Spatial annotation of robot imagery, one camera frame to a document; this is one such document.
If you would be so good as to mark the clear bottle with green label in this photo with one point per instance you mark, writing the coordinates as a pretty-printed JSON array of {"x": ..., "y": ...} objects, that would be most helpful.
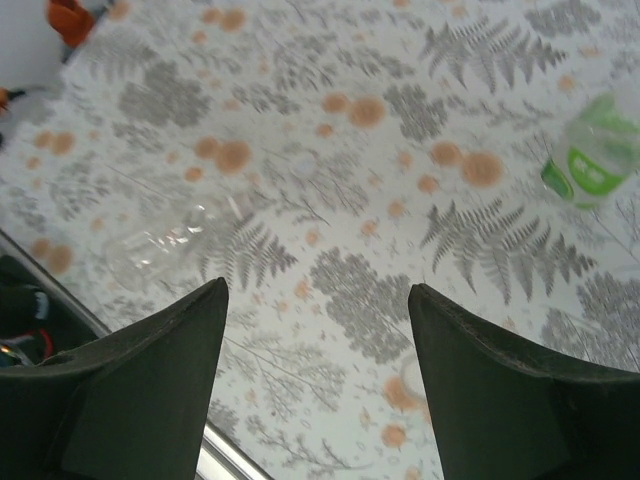
[{"x": 590, "y": 170}]

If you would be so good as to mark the white bottle cap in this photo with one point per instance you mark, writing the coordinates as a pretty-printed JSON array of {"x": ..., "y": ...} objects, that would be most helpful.
[{"x": 406, "y": 370}]

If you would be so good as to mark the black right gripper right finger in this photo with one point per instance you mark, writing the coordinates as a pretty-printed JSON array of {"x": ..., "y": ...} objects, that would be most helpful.
[{"x": 525, "y": 410}]

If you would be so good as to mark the plain clear plastic bottle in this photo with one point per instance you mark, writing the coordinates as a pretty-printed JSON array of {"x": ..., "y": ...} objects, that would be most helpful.
[{"x": 150, "y": 250}]

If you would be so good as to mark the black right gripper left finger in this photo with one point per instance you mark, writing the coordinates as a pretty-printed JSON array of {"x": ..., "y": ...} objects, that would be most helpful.
[{"x": 125, "y": 400}]

